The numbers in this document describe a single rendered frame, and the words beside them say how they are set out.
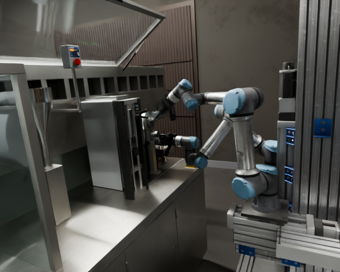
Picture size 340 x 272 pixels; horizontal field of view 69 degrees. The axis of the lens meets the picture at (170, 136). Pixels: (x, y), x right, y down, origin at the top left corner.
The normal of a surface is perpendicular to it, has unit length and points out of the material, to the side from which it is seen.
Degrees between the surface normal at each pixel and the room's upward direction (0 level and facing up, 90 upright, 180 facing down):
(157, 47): 90
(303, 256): 90
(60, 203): 90
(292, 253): 90
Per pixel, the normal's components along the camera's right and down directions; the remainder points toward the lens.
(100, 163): -0.46, 0.22
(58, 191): 0.88, 0.04
